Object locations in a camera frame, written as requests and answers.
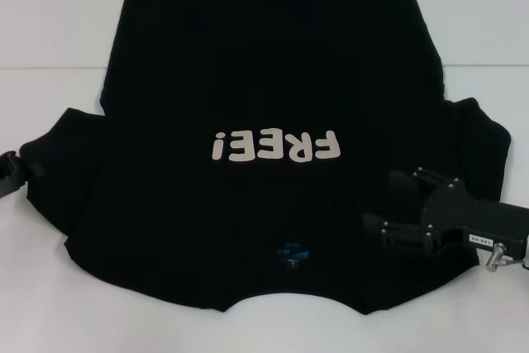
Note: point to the black shirt with FREE print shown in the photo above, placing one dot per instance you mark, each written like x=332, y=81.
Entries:
x=264, y=80

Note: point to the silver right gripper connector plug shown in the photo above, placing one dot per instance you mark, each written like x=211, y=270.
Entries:
x=495, y=258

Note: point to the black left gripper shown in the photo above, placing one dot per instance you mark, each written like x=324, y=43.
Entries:
x=9, y=187

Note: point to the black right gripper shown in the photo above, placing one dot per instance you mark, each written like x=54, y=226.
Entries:
x=479, y=220

